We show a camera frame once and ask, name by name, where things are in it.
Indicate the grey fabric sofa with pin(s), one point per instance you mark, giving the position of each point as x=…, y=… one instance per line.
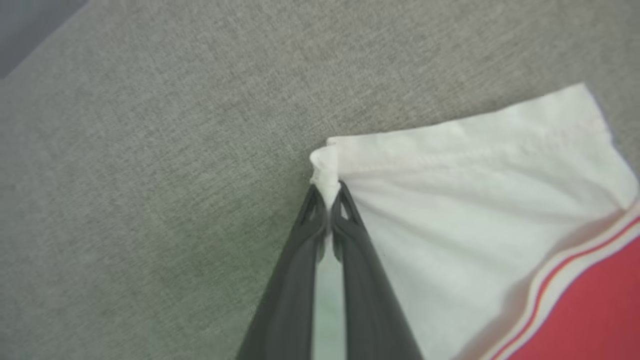
x=150, y=200

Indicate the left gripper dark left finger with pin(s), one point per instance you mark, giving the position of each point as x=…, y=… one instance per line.
x=290, y=290

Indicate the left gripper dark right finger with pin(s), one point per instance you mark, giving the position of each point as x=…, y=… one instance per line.
x=370, y=300

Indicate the red white Bulls jersey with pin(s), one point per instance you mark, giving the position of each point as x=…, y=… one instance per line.
x=475, y=200

